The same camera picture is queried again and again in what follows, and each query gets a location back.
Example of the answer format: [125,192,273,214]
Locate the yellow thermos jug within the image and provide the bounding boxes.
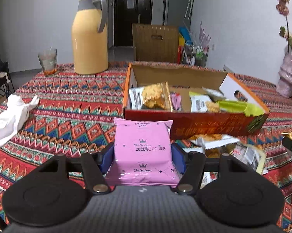
[71,0,108,75]

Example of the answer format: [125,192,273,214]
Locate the dark entrance door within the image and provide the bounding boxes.
[114,0,153,46]

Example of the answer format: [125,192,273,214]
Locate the white crumpled cloth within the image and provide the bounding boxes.
[0,95,40,147]

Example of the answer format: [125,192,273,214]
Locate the green snack packet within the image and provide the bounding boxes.
[217,100,264,117]

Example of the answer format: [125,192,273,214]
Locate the wire storage rack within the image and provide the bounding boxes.
[181,41,209,67]

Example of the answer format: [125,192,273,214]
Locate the red orange cardboard box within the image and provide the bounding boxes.
[123,62,270,139]

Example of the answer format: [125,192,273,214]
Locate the pink snack packet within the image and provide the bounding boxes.
[105,118,180,187]

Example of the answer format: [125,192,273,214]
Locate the pink flower vase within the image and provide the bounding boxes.
[276,53,292,98]

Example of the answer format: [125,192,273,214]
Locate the cracker packet in box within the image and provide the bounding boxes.
[129,81,173,111]

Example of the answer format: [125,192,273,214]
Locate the brown wooden chair back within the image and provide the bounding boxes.
[132,24,179,63]

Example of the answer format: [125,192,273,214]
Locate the colourful patterned tablecloth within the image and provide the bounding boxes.
[0,62,292,232]

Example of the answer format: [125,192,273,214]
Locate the grey refrigerator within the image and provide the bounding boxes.
[163,0,191,28]

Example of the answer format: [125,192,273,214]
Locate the dried pink flowers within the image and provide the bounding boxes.
[275,0,292,54]

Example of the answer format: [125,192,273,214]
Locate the glass cup with drink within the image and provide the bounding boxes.
[38,48,57,76]

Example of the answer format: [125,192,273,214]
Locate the white printed snack packet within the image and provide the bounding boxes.
[230,143,266,175]

